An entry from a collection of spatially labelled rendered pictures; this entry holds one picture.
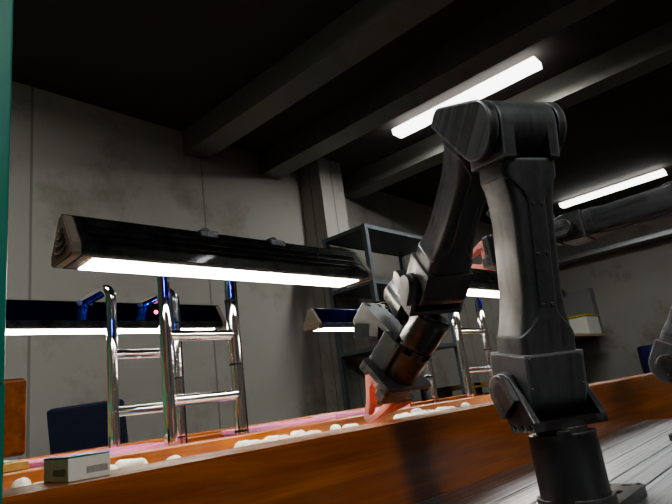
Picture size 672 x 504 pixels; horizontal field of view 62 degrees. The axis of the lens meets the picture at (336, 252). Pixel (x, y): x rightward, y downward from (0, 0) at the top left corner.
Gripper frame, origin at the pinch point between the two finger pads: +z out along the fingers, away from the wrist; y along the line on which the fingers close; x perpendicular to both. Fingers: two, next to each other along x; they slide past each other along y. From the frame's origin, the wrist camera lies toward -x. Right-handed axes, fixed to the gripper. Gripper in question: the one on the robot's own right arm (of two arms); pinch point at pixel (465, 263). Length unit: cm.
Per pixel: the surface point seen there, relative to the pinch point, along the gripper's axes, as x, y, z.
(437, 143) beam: -176, -280, 151
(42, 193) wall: -118, -4, 262
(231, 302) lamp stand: 4, 45, 30
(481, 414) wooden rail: 32, 38, -18
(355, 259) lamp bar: -1.9, 24.8, 12.1
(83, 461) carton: 29, 94, -12
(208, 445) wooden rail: 31, 56, 25
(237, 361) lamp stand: 16, 45, 30
